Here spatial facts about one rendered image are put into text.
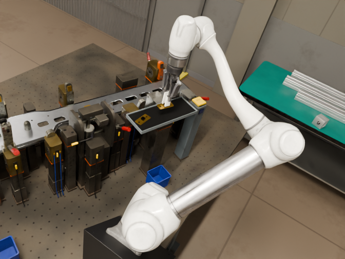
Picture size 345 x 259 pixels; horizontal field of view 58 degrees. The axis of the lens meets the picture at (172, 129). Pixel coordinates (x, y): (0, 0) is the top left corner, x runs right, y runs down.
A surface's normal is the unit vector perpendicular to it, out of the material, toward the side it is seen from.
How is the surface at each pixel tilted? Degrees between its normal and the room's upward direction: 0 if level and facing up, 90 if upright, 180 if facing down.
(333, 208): 0
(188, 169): 0
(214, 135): 0
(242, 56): 90
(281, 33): 90
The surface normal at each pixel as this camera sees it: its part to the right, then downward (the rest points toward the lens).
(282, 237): 0.21, -0.72
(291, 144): 0.11, 0.00
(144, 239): -0.07, 0.11
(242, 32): -0.51, 0.49
